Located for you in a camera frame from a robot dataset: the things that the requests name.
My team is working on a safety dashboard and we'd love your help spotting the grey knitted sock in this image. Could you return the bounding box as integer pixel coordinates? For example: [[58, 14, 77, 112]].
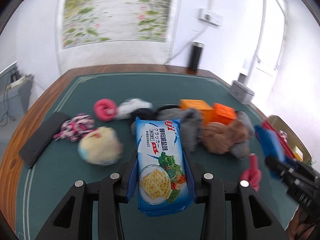
[[158, 105, 203, 152], [230, 111, 255, 159]]

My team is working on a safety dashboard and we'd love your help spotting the black fuzzy sock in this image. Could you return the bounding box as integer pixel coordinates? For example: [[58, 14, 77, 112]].
[[130, 107, 158, 130]]

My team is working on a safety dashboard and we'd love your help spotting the pink foam twist ring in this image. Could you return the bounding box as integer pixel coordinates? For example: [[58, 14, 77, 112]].
[[93, 99, 117, 122]]

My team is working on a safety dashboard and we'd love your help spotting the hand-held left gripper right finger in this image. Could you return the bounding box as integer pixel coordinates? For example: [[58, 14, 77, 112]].
[[184, 150, 286, 240]]

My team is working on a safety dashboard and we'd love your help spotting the green table mat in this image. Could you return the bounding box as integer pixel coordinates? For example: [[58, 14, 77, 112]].
[[14, 74, 310, 240]]

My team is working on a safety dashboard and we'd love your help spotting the orange soft toy cube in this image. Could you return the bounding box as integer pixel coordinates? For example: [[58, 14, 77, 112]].
[[212, 103, 237, 125]]

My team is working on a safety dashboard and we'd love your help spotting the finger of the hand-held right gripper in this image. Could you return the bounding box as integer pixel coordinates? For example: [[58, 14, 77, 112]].
[[264, 156, 300, 183]]

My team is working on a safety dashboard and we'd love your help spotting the blue soda biscuit packet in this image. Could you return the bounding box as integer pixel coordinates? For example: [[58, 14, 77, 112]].
[[135, 116, 193, 217]]

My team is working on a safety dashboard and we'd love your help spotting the white power strip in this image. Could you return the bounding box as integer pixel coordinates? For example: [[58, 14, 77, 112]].
[[6, 74, 28, 89]]

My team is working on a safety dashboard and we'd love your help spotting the pale yellow plush toy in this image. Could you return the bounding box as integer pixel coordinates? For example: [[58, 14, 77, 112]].
[[77, 126, 123, 166]]

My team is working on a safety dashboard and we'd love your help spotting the blue snack packet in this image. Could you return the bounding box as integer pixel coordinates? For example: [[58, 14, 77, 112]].
[[254, 125, 297, 179]]

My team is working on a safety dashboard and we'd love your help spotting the pink floral cloth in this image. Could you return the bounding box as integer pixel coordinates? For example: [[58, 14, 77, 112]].
[[53, 114, 96, 143]]

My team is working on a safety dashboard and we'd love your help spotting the grey metal tin box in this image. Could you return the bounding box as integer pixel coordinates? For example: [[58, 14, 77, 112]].
[[229, 80, 255, 105]]

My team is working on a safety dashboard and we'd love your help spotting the red storage basket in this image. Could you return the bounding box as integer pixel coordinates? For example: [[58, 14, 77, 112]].
[[261, 115, 313, 166]]

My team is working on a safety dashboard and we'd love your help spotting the black flat case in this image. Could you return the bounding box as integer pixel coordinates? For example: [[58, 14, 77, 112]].
[[19, 112, 72, 168]]

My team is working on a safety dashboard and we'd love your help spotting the grey power cable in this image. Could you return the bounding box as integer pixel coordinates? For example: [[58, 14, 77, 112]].
[[164, 17, 209, 65]]

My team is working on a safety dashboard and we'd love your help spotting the black thermos flask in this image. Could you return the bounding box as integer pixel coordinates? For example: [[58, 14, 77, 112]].
[[188, 42, 205, 71]]

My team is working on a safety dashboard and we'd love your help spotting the brown knitted sock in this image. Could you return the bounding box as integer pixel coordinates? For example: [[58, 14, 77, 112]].
[[202, 120, 253, 155]]

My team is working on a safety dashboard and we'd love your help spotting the lotus painting wall scroll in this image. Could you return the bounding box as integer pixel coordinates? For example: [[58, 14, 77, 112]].
[[56, 0, 182, 74]]

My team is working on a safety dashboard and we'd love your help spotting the white wall socket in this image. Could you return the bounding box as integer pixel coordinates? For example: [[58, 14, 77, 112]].
[[197, 8, 223, 27]]

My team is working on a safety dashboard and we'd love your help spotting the person's right hand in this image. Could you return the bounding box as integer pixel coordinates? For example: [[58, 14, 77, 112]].
[[285, 206, 320, 240]]

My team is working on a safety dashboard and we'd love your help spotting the yellow-orange soft toy cube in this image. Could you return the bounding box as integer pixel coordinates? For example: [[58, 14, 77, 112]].
[[179, 99, 214, 125]]

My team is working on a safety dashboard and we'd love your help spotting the white crumpled plastic bag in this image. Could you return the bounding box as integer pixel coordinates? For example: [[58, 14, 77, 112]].
[[115, 98, 153, 119]]

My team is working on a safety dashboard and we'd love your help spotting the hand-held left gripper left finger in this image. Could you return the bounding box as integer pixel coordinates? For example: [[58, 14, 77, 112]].
[[35, 152, 139, 240]]

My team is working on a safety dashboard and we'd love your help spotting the pink foam twist stick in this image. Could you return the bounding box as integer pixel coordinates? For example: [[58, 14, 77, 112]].
[[240, 153, 262, 192]]

